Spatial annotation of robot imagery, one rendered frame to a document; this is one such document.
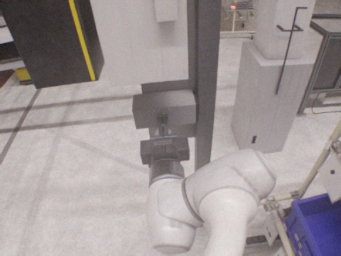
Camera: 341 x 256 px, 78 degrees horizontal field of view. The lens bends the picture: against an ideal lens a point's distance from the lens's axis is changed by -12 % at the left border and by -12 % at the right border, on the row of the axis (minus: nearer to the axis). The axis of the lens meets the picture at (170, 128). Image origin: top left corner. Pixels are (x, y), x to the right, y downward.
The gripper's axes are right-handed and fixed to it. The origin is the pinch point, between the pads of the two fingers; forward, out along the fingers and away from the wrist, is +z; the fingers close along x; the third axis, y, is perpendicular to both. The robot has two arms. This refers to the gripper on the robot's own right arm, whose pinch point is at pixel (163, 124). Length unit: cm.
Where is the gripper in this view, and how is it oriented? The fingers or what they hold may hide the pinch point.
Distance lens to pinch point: 72.1
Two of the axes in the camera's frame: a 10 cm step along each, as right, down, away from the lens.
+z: -0.7, -6.9, 7.2
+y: 0.6, 7.2, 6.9
